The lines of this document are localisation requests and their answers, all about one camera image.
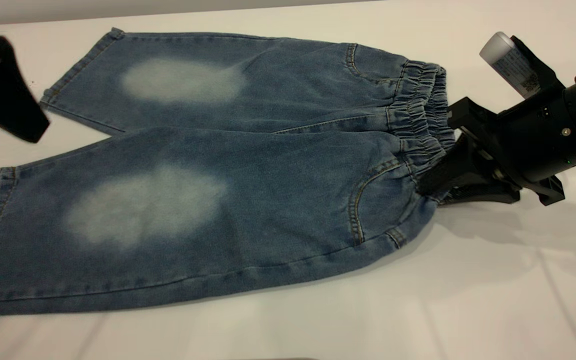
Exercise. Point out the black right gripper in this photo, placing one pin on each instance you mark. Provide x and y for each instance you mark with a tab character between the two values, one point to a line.
538	140

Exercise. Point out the blue denim jeans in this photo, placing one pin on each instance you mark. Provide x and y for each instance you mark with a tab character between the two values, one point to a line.
278	165

